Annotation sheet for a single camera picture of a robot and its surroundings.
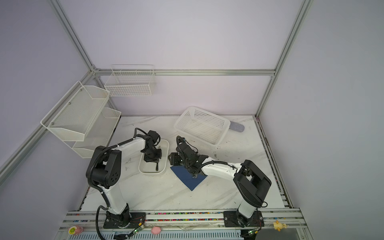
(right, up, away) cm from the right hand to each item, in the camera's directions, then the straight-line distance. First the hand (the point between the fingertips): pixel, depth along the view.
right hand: (169, 157), depth 83 cm
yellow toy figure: (+53, -29, -15) cm, 62 cm away
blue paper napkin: (+9, -13, +5) cm, 17 cm away
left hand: (-10, -4, +10) cm, 15 cm away
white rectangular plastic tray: (-14, -8, +9) cm, 18 cm away
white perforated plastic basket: (+20, +19, +32) cm, 42 cm away
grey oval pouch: (+46, +18, +28) cm, 56 cm away
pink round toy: (-4, -32, -13) cm, 35 cm away
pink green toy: (-40, -31, -15) cm, 53 cm away
